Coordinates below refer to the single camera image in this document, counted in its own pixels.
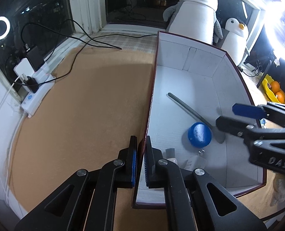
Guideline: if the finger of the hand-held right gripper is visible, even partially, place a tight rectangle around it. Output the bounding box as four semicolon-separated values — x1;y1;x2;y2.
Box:
232;102;285;127
216;116;285;174

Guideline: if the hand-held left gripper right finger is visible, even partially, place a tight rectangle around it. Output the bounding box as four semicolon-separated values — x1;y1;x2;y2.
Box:
144;135;268;231

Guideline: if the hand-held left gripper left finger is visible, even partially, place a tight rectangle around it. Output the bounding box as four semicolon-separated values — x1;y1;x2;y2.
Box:
13;135;139;231

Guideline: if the white pink tube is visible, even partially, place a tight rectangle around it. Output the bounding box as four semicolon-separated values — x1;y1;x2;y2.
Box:
165;148;179;167

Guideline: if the blue round jar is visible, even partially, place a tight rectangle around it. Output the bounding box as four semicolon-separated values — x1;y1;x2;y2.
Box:
188;122;213;148

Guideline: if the white charger plug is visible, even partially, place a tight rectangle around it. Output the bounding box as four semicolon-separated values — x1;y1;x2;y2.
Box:
184;149;209;171

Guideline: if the grey spatula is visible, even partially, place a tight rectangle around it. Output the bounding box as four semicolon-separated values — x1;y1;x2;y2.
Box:
168;92;226;144

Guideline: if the red cardboard box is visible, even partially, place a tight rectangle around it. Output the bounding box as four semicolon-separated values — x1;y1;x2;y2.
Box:
131;30;267;209

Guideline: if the person's right hand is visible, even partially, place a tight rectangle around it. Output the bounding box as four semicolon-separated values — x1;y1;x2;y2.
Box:
269;173;285;207

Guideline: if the yellow bowl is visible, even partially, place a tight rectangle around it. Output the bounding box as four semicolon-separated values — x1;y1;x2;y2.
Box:
262;74;285;105

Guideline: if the black tripod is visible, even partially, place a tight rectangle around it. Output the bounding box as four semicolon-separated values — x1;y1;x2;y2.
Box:
256;53;281;89

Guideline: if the small penguin plush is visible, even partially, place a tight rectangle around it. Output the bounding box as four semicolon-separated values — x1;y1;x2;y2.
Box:
221;17;251;66

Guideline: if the large penguin plush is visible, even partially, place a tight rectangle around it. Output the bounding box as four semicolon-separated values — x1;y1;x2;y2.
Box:
163;0;223;46

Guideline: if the white power strip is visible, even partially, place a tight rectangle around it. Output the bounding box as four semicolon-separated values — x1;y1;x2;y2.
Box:
21;73;55;118

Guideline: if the checked cloth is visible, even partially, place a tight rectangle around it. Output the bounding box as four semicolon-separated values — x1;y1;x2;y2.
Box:
68;30;158;56

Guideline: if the black plug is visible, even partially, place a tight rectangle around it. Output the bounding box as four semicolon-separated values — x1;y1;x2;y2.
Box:
24;76;39;93

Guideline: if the black power adapter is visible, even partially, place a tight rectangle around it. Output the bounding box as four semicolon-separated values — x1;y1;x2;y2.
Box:
27;47;46;69

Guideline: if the white power adapter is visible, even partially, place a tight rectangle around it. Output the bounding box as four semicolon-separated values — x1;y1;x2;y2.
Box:
14;58;35;77

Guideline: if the ring light cable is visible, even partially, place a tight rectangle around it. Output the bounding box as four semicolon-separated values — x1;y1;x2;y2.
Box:
239;66;261;77

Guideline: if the white ring light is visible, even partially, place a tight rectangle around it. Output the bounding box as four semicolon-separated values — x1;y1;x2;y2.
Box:
263;0;285;64

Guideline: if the black power cable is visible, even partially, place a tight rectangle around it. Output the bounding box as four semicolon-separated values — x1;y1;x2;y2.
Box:
21;23;122;51
38;34;157;87

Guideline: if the white window frame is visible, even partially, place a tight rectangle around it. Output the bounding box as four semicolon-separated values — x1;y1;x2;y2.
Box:
0;0;278;77

